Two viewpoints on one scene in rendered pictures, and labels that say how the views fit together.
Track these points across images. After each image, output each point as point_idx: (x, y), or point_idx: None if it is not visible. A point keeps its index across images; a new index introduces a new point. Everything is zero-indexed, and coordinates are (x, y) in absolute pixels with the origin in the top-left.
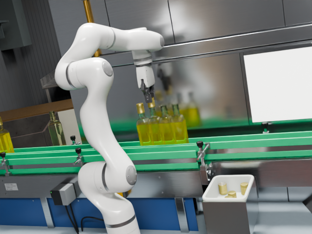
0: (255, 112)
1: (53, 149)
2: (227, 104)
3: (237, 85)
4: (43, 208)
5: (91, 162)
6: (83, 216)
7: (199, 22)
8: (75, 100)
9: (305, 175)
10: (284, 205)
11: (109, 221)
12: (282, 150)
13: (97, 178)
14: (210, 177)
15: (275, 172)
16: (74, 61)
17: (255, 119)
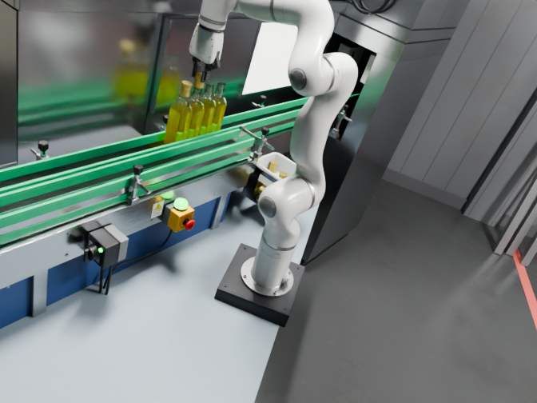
0: (247, 83)
1: (1, 177)
2: (232, 76)
3: (246, 54)
4: (35, 289)
5: (280, 184)
6: (100, 267)
7: None
8: (26, 68)
9: (289, 142)
10: None
11: (294, 243)
12: (283, 123)
13: (308, 201)
14: None
15: (276, 145)
16: (328, 57)
17: (244, 90)
